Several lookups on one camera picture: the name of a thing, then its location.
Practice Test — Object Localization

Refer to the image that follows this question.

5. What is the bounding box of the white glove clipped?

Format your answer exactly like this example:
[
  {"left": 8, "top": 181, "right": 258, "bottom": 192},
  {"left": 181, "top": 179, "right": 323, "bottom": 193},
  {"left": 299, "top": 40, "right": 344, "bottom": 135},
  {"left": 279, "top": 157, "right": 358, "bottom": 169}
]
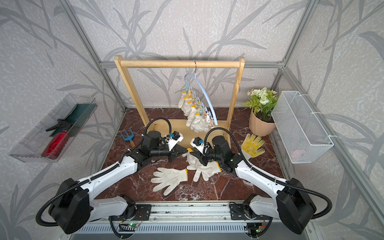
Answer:
[
  {"left": 184, "top": 101, "right": 195, "bottom": 117},
  {"left": 190, "top": 113, "right": 209, "bottom": 133},
  {"left": 178, "top": 91, "right": 188, "bottom": 109}
]

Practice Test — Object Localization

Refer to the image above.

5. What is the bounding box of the blue clip hanger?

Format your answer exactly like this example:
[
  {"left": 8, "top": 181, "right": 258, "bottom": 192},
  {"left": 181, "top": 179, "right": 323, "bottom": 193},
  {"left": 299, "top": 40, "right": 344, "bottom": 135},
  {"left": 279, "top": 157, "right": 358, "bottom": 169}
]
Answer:
[{"left": 183, "top": 59, "right": 219, "bottom": 128}]

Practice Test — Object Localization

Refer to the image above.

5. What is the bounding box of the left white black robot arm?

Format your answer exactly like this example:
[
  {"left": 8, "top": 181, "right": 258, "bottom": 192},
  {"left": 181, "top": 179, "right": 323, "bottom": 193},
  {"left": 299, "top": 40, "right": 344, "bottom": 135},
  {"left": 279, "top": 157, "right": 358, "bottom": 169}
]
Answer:
[{"left": 36, "top": 131, "right": 187, "bottom": 234}]

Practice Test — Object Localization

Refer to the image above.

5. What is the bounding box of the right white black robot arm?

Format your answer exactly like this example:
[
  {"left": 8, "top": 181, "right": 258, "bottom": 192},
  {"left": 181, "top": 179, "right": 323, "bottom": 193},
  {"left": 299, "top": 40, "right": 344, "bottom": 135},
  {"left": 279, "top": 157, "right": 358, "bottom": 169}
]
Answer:
[{"left": 191, "top": 134, "right": 333, "bottom": 234}]

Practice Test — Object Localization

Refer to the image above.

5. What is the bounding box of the white glove under pile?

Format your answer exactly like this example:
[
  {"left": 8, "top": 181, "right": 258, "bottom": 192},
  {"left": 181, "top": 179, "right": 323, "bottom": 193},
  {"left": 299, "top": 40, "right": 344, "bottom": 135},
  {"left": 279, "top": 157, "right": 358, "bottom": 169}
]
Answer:
[{"left": 193, "top": 161, "right": 222, "bottom": 182}]

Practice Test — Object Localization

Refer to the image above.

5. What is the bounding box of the wooden hanging rack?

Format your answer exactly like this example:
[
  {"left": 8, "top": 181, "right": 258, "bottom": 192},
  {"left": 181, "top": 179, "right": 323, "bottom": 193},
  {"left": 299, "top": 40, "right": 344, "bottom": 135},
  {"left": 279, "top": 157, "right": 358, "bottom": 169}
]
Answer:
[{"left": 114, "top": 55, "right": 246, "bottom": 147}]

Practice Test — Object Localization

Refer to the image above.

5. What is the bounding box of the white glove far left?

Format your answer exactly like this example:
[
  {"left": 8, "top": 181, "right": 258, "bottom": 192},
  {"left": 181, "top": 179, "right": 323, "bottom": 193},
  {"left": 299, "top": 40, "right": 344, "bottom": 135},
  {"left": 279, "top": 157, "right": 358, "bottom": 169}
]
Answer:
[{"left": 151, "top": 168, "right": 189, "bottom": 196}]

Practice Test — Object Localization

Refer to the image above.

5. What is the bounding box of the blue hand rake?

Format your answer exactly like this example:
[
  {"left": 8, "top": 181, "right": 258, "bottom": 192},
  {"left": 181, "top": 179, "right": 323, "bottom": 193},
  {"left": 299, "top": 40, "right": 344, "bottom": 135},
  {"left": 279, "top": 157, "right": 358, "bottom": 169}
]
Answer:
[{"left": 120, "top": 128, "right": 136, "bottom": 148}]

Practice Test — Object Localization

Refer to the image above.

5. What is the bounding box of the yellow patterned glove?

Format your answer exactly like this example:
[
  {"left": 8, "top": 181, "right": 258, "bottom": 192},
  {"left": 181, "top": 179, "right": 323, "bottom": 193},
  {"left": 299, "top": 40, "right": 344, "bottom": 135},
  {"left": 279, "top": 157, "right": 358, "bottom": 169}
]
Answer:
[{"left": 241, "top": 134, "right": 265, "bottom": 160}]

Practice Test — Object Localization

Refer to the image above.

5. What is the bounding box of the potted white flower plant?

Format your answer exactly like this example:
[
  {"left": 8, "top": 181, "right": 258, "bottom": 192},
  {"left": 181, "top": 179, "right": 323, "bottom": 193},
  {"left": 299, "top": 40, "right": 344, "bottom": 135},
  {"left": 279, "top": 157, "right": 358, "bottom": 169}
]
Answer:
[{"left": 243, "top": 87, "right": 278, "bottom": 137}]

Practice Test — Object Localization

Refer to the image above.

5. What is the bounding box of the red spray bottle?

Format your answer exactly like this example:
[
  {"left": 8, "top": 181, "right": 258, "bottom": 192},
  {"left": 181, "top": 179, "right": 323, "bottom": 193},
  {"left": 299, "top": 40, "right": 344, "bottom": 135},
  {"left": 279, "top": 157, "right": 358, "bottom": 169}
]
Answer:
[{"left": 41, "top": 119, "right": 73, "bottom": 160}]

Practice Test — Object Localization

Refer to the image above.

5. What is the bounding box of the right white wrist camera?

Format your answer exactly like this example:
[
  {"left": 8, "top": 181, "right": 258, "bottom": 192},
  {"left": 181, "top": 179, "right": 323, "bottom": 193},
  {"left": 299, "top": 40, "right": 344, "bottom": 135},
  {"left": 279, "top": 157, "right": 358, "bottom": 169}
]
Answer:
[{"left": 190, "top": 137, "right": 204, "bottom": 153}]

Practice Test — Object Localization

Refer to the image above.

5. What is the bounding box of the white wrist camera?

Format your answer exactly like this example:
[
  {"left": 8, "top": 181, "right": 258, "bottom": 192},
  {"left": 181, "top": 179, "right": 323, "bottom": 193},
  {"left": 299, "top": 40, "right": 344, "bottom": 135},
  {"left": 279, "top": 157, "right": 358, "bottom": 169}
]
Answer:
[
  {"left": 190, "top": 137, "right": 204, "bottom": 153},
  {"left": 167, "top": 131, "right": 184, "bottom": 151}
]

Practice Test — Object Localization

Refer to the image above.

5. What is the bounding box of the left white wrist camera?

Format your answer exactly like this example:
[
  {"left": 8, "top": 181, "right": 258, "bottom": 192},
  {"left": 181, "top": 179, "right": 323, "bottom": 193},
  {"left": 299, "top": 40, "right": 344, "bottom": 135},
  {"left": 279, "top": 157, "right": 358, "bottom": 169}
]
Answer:
[{"left": 167, "top": 131, "right": 184, "bottom": 151}]

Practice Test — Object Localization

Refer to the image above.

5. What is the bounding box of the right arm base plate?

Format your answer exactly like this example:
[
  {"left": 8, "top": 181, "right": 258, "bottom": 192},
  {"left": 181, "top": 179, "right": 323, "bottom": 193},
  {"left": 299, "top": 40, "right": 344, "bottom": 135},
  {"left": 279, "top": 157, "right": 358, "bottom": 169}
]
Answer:
[{"left": 228, "top": 202, "right": 271, "bottom": 222}]

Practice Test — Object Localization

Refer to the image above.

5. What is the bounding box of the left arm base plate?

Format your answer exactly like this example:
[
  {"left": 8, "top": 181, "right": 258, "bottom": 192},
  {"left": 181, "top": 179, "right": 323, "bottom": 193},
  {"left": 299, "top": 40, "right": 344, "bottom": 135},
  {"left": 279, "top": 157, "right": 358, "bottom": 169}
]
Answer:
[{"left": 111, "top": 204, "right": 152, "bottom": 221}]

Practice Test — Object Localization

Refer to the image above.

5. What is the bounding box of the aluminium front rail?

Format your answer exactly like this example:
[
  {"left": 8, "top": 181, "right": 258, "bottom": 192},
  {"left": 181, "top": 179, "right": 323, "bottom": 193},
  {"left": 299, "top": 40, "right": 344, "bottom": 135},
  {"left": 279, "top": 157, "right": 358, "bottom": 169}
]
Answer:
[{"left": 61, "top": 201, "right": 316, "bottom": 224}]

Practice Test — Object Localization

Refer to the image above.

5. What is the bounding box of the white wire basket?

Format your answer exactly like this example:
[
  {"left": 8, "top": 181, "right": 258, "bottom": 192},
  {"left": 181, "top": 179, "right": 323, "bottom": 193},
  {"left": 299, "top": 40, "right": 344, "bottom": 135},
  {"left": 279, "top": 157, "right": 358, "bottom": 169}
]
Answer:
[{"left": 272, "top": 91, "right": 334, "bottom": 164}]

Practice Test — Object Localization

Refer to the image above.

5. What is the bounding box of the clear plastic wall tray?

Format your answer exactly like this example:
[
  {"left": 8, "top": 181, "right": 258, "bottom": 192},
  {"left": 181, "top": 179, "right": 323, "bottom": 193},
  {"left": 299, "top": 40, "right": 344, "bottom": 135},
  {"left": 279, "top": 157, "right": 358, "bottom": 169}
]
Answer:
[{"left": 9, "top": 94, "right": 98, "bottom": 163}]

